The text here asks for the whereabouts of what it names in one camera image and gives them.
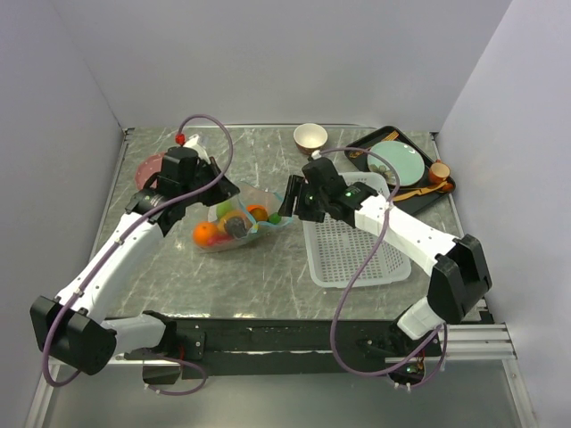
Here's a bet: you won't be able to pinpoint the dark purple mangosteen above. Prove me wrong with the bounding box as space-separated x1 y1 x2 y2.
224 217 250 239

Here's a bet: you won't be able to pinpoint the black tray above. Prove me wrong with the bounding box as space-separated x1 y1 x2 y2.
343 125 458 218

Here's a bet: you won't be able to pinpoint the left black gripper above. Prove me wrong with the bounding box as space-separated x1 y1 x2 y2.
181 156 240 207

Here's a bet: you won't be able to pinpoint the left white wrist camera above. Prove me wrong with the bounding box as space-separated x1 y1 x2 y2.
175 133 211 164

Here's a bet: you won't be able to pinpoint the green chili pepper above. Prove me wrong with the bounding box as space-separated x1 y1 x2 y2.
268 212 282 225

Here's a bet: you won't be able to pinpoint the orange tangerine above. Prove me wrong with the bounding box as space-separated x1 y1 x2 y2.
246 204 269 223
192 221 219 247

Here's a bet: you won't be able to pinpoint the white ceramic bowl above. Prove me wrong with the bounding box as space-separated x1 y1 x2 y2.
293 123 328 154

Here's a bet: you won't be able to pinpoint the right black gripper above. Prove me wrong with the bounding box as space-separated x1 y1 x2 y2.
277 175 328 224

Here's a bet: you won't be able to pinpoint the clear zip top bag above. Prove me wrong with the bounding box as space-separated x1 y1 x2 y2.
192 182 293 252

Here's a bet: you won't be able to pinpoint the wooden chopsticks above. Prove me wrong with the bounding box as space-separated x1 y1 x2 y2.
349 129 400 150

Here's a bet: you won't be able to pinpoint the green wrinkled fruit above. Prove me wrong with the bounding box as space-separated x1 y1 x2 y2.
215 200 234 218

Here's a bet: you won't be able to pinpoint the wooden spoon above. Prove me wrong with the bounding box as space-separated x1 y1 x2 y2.
393 180 451 202

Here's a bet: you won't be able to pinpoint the pink dotted plate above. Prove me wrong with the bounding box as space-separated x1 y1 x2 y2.
135 152 165 190

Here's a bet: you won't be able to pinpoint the white plastic basket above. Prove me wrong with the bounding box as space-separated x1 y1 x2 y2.
302 172 412 290

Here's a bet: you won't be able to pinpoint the small brown cup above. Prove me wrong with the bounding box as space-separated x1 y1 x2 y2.
428 160 451 185

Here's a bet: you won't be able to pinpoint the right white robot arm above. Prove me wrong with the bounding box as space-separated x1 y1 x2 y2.
278 158 492 355

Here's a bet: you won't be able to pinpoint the red chili pepper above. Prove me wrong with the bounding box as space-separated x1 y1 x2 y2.
207 235 234 247

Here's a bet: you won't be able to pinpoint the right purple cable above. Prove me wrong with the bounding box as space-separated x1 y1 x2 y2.
310 146 449 390

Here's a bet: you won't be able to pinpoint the aluminium rail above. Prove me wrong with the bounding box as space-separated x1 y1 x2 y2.
44 323 518 366

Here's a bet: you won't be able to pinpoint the yellow orange mango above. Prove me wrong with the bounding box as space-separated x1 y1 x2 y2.
217 210 252 233

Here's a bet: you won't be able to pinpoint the light green plate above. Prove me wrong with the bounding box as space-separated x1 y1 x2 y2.
367 141 425 187

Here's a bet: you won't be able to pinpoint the black base frame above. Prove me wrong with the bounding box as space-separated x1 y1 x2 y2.
126 311 443 387

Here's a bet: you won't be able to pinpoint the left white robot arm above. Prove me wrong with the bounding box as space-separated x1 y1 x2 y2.
30 142 239 375

